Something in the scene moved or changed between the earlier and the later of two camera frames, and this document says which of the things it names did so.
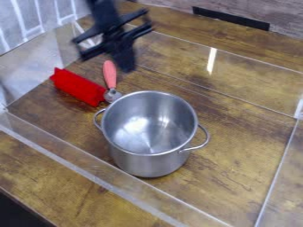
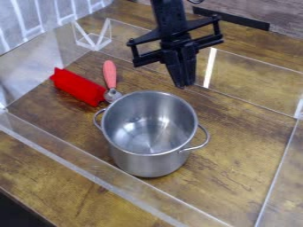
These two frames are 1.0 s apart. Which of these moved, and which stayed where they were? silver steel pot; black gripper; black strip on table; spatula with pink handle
Moved: black gripper
Stayed: silver steel pot; black strip on table; spatula with pink handle
